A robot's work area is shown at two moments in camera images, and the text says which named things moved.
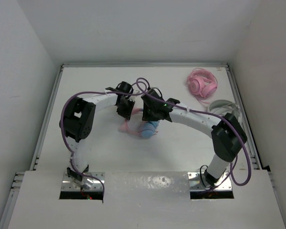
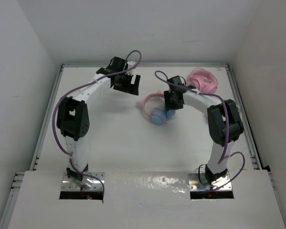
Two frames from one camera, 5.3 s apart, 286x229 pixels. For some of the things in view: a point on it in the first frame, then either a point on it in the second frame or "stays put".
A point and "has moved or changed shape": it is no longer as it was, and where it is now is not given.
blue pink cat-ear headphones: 148,128 has moved or changed shape
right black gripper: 146,117 → 168,93
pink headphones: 202,82 stays put
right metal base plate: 196,183 stays put
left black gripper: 126,113 → 131,88
